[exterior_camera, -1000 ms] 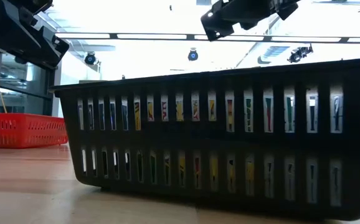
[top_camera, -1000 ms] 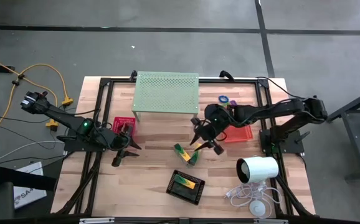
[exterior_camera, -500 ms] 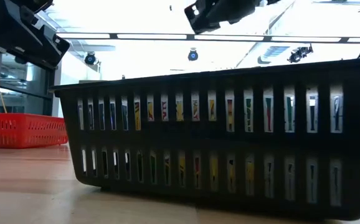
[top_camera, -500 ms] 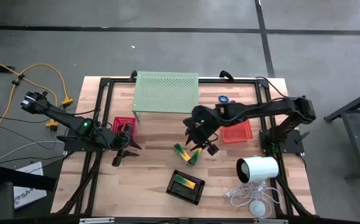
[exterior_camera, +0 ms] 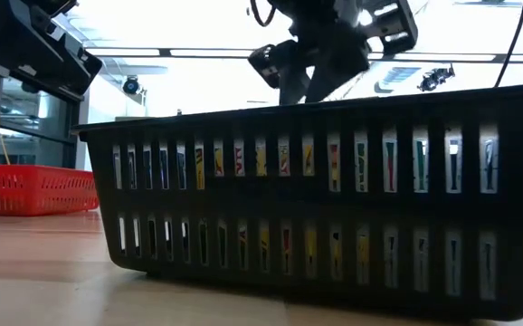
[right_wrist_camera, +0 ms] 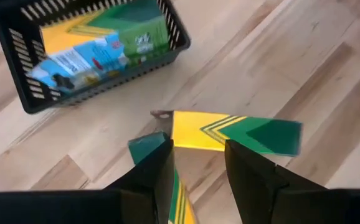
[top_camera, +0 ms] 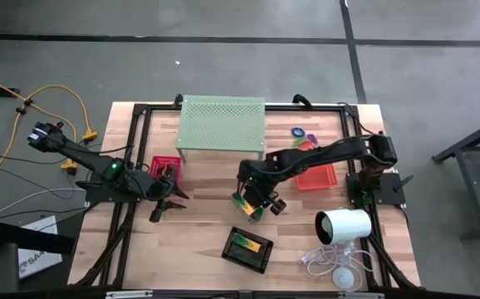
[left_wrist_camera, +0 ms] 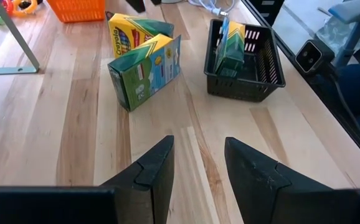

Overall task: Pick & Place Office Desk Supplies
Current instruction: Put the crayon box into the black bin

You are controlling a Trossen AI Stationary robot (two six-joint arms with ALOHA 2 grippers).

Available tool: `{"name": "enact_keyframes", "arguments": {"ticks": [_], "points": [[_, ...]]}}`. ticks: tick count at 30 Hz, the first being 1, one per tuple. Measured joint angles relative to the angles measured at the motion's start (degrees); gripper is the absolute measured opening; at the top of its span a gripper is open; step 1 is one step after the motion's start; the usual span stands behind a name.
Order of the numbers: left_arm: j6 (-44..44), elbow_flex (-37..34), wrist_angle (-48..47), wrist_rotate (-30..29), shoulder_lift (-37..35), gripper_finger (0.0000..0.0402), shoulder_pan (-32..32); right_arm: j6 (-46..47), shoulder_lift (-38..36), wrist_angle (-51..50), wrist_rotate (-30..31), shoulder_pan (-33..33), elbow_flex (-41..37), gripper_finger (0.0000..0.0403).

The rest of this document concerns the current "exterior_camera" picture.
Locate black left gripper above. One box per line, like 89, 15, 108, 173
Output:
0, 0, 104, 97

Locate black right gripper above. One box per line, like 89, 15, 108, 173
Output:
270, 0, 419, 106

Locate red plastic basket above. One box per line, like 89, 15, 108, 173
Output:
0, 163, 100, 216

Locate black round fixture blue centre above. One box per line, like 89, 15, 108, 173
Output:
122, 75, 140, 95

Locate small black hanging fixture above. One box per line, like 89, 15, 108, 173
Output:
417, 64, 456, 93

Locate black slotted plastic basket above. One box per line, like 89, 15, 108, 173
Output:
71, 83, 523, 322

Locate black camera cable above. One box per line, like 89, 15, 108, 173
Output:
249, 0, 277, 27

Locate black hanging cable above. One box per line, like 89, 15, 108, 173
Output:
494, 0, 523, 90

